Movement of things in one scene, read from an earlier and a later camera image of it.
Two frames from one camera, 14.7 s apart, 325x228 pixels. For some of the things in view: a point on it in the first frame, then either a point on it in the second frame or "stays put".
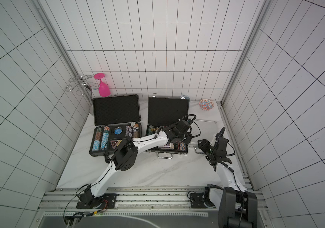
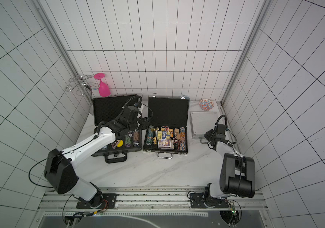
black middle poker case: (166, 111) stays put
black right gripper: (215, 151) -> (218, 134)
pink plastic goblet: (104, 90) stays put
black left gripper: (187, 142) -> (145, 124)
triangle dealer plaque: (115, 143) stays put
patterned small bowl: (206, 104) stays put
